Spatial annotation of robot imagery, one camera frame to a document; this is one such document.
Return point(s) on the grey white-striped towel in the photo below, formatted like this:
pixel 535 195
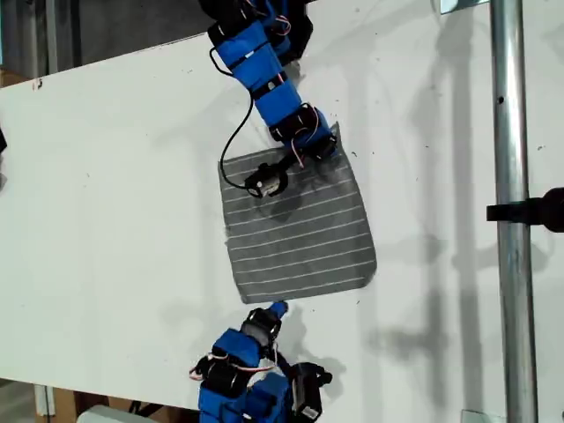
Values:
pixel 299 238

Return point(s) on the white plastic container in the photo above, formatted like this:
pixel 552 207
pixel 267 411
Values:
pixel 110 415

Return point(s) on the brown cardboard box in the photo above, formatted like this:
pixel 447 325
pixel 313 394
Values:
pixel 11 78

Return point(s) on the black object at table edge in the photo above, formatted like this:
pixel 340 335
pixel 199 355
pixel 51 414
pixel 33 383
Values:
pixel 2 141

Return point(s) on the black camera stalk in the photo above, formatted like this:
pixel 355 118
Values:
pixel 284 164

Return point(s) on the steel post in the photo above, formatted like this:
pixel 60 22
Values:
pixel 513 220

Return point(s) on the black post clamp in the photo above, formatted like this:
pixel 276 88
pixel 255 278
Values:
pixel 529 210

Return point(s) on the white table leg bracket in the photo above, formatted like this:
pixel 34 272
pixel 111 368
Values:
pixel 44 398

